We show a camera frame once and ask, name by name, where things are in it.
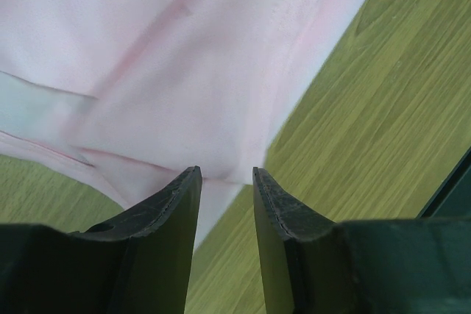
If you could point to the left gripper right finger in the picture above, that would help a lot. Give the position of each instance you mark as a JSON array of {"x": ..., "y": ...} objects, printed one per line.
[{"x": 310, "y": 264}]

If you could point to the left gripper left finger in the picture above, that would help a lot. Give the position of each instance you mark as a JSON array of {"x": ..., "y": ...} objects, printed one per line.
[{"x": 138, "y": 261}]

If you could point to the pink t shirt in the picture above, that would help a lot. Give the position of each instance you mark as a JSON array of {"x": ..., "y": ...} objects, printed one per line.
[{"x": 123, "y": 95}]

